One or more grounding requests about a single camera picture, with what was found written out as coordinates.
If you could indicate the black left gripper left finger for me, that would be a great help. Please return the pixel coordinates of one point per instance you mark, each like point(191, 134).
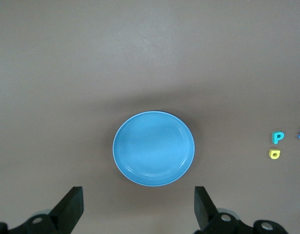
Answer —
point(71, 207)

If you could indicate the yellow foam letter D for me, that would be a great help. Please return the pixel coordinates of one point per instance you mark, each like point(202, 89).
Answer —
point(271, 154)

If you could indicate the blue plate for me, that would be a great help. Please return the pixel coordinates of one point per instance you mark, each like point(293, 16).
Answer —
point(153, 148)

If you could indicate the teal foam letter P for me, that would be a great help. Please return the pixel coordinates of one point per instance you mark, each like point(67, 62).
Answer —
point(274, 139)

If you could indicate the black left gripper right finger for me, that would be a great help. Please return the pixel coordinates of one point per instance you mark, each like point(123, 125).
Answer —
point(201, 207)

